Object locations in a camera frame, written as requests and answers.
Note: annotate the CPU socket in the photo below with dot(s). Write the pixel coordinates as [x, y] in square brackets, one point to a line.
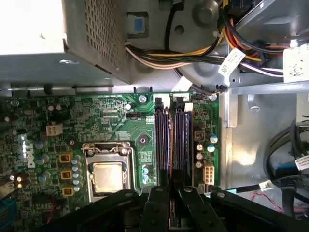
[108, 157]

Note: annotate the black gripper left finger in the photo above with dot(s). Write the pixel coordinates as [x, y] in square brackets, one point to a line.
[157, 207]

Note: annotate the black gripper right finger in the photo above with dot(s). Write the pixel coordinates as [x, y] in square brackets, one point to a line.
[241, 212]

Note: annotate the grey power supply box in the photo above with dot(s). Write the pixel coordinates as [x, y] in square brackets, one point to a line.
[96, 31]

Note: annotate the grey metal drive cage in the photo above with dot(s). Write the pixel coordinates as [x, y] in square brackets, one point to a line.
[265, 26]

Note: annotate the black RAM stick white label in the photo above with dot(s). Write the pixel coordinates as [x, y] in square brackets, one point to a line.
[171, 145]

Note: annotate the black open PC case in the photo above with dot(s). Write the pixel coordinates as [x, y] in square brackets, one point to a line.
[241, 145]

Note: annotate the green motherboard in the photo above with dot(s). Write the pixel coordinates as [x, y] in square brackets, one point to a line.
[108, 116]

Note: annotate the black empty RAM slot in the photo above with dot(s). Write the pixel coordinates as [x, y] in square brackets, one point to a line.
[179, 135]
[160, 135]

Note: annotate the silver CPU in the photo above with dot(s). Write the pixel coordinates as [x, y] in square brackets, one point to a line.
[107, 177]

